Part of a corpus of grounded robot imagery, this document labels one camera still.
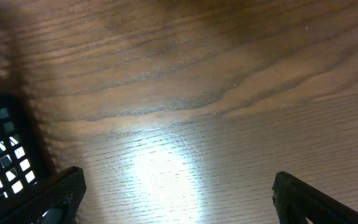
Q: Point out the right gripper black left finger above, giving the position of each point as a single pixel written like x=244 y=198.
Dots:
x=53 y=200

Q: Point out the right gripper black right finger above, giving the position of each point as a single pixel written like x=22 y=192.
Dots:
x=297 y=202

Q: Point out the black plastic basket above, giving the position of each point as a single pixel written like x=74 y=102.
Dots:
x=22 y=163

